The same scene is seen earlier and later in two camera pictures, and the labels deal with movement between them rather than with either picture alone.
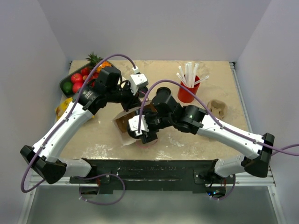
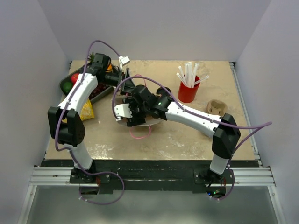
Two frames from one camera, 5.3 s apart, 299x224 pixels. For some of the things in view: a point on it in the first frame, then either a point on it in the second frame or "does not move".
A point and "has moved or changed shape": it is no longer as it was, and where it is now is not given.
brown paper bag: [121, 123] has moved or changed shape
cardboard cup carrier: [217, 108] does not move
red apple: [76, 78] does not move
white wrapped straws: [188, 78] does not move
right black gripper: [150, 135] -> [135, 120]
